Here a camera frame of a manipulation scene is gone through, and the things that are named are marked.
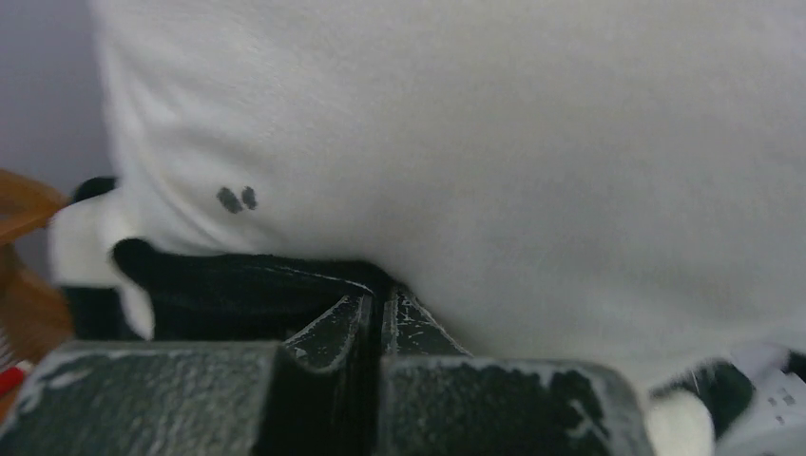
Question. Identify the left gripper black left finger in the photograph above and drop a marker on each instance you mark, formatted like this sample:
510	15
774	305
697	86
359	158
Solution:
197	398

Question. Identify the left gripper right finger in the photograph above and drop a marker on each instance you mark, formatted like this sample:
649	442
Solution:
437	399

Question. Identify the white pillow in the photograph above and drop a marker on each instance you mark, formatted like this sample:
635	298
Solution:
615	181

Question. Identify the black white checkered pillowcase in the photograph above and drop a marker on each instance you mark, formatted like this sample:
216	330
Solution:
125	290

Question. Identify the wooden shelf rack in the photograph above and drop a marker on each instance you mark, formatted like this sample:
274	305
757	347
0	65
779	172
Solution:
34	315

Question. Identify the white marker red cap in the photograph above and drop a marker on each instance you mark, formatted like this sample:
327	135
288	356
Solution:
14	376

